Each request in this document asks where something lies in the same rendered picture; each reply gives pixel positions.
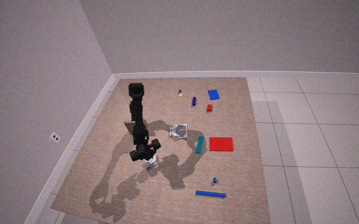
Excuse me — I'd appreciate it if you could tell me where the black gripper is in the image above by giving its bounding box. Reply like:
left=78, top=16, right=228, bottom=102
left=129, top=139, right=161, bottom=162

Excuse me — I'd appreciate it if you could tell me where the blue flat square plate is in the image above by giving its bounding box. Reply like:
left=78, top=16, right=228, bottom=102
left=208, top=89, right=219, bottom=100

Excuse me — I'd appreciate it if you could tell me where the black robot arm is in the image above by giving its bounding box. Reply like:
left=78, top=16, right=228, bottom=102
left=128, top=83, right=155, bottom=161

